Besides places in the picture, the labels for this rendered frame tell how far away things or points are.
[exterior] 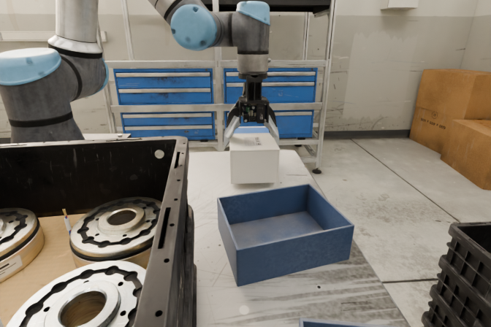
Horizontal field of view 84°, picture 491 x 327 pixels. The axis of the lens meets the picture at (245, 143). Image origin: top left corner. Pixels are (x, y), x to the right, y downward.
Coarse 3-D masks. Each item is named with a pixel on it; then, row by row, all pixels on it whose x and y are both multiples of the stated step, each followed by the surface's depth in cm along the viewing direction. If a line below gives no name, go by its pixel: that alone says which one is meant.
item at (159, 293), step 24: (24, 144) 34; (48, 144) 34; (72, 144) 34; (96, 144) 34; (120, 144) 35; (144, 144) 35; (168, 192) 23; (168, 216) 22; (168, 240) 17; (168, 264) 15; (144, 288) 14; (168, 288) 14; (144, 312) 13; (168, 312) 13
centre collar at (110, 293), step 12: (72, 288) 21; (84, 288) 21; (96, 288) 21; (108, 288) 21; (60, 300) 20; (72, 300) 21; (108, 300) 20; (120, 300) 21; (48, 312) 19; (60, 312) 19; (108, 312) 19; (48, 324) 18; (60, 324) 18; (84, 324) 18; (96, 324) 18; (108, 324) 19
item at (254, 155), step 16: (240, 128) 82; (256, 128) 82; (240, 144) 69; (256, 144) 69; (272, 144) 69; (240, 160) 66; (256, 160) 66; (272, 160) 66; (240, 176) 67; (256, 176) 67; (272, 176) 68
